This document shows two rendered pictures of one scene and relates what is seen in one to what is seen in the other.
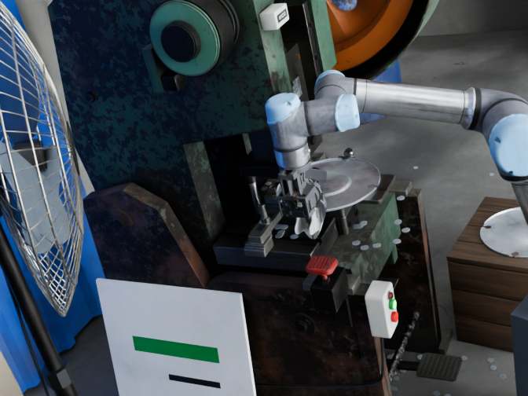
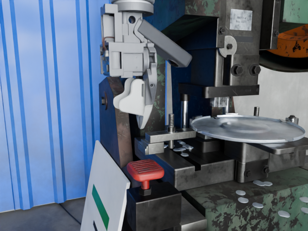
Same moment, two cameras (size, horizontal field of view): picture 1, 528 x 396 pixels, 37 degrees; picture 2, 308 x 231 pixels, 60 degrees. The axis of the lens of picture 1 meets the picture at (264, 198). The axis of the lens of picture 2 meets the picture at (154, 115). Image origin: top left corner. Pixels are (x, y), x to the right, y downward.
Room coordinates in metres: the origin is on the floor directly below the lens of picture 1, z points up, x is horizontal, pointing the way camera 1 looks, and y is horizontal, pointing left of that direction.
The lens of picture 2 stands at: (1.19, -0.39, 0.95)
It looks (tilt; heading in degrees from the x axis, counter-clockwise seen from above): 11 degrees down; 35
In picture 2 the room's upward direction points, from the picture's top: straight up
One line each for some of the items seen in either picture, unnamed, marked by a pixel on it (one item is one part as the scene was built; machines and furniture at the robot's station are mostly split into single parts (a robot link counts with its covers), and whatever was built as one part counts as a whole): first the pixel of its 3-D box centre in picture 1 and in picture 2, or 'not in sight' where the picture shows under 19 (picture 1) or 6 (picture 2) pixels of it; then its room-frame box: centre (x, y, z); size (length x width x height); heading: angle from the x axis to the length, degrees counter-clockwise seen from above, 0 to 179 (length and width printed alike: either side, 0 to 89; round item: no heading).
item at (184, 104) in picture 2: (254, 190); (184, 109); (1.94, 0.02, 0.81); 0.02 x 0.02 x 0.14
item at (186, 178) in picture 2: (294, 214); (215, 150); (1.98, -0.07, 0.68); 0.45 x 0.30 x 0.06; 148
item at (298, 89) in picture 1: (282, 100); (229, 32); (1.96, -0.11, 1.04); 0.17 x 0.15 x 0.30; 58
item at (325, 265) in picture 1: (323, 275); (145, 184); (1.58, -0.10, 0.72); 0.07 x 0.06 x 0.08; 58
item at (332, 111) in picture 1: (331, 111); not in sight; (1.56, -0.19, 1.14); 0.11 x 0.11 x 0.08; 79
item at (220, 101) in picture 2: not in sight; (219, 100); (1.97, -0.08, 0.84); 0.05 x 0.03 x 0.04; 148
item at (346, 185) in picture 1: (328, 184); (244, 126); (1.91, -0.18, 0.78); 0.29 x 0.29 x 0.01
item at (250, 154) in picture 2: (348, 205); (255, 155); (1.89, -0.22, 0.72); 0.25 x 0.14 x 0.14; 58
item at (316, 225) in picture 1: (313, 226); (134, 105); (1.55, -0.09, 0.88); 0.06 x 0.03 x 0.09; 148
